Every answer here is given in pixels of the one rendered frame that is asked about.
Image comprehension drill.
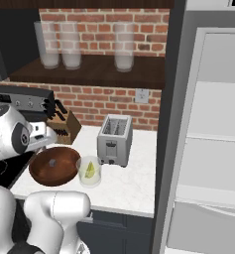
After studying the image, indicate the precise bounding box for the dark blue drawer front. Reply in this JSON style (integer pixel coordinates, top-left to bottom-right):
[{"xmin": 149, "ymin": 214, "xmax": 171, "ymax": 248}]
[{"xmin": 85, "ymin": 208, "xmax": 155, "ymax": 233}]

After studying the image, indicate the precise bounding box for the brown wooden bowl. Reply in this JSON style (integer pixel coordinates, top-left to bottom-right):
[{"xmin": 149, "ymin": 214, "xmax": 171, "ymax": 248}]
[{"xmin": 28, "ymin": 146, "xmax": 82, "ymax": 188}]

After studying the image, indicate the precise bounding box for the silver toaster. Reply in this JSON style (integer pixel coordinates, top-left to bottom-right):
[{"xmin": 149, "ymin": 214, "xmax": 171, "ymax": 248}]
[{"xmin": 96, "ymin": 113, "xmax": 134, "ymax": 169}]

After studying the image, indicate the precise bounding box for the black knife handle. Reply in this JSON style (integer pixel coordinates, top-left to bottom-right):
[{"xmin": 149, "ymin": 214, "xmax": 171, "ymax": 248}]
[
  {"xmin": 55, "ymin": 99, "xmax": 69, "ymax": 115},
  {"xmin": 42, "ymin": 98, "xmax": 58, "ymax": 119}
]

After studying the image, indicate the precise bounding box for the white wall outlet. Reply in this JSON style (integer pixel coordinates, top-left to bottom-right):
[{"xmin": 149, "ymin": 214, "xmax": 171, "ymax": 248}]
[{"xmin": 135, "ymin": 87, "xmax": 150, "ymax": 105}]

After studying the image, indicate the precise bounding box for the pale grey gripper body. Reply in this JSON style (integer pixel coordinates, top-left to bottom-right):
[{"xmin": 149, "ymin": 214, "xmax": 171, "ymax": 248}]
[{"xmin": 30, "ymin": 126, "xmax": 59, "ymax": 152}]

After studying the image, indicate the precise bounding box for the wooden knife block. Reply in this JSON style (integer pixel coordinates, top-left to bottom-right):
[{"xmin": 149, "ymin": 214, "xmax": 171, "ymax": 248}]
[{"xmin": 46, "ymin": 110, "xmax": 83, "ymax": 146}]

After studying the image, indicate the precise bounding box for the dark blue cupboard door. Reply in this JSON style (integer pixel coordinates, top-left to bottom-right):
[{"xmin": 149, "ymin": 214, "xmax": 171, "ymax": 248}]
[{"xmin": 76, "ymin": 223, "xmax": 154, "ymax": 254}]

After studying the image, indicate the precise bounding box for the dark wooden shelf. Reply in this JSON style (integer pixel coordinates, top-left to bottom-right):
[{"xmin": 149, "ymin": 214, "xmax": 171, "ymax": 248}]
[{"xmin": 8, "ymin": 54, "xmax": 167, "ymax": 90}]

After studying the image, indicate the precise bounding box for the grey fridge door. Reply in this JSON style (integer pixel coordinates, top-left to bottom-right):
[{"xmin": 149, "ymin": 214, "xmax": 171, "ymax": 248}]
[{"xmin": 160, "ymin": 27, "xmax": 235, "ymax": 254}]

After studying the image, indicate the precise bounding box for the yellow lemon wedge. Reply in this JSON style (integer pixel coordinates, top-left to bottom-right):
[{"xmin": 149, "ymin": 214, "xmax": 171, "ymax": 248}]
[{"xmin": 84, "ymin": 161, "xmax": 96, "ymax": 180}]

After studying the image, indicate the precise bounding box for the silver drawer handle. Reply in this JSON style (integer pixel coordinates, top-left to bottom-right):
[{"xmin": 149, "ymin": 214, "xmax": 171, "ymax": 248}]
[{"xmin": 82, "ymin": 211, "xmax": 94, "ymax": 223}]

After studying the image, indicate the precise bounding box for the grey fridge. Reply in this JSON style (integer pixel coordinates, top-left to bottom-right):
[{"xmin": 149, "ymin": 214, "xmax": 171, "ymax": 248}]
[{"xmin": 150, "ymin": 0, "xmax": 235, "ymax": 254}]

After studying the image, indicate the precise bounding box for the dark wooden upper cabinet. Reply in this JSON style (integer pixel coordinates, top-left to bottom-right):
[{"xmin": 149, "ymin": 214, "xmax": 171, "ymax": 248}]
[{"xmin": 0, "ymin": 0, "xmax": 176, "ymax": 10}]

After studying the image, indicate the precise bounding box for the tall clear glass jar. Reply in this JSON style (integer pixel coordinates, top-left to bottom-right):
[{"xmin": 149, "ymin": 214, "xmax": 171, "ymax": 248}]
[
  {"xmin": 59, "ymin": 21, "xmax": 82, "ymax": 70},
  {"xmin": 113, "ymin": 22, "xmax": 136, "ymax": 73},
  {"xmin": 34, "ymin": 20, "xmax": 61, "ymax": 69}
]

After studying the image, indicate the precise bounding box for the clear glass of lemonade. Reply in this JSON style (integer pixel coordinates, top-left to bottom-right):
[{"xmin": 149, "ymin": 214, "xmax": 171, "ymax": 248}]
[{"xmin": 75, "ymin": 155, "xmax": 103, "ymax": 189}]

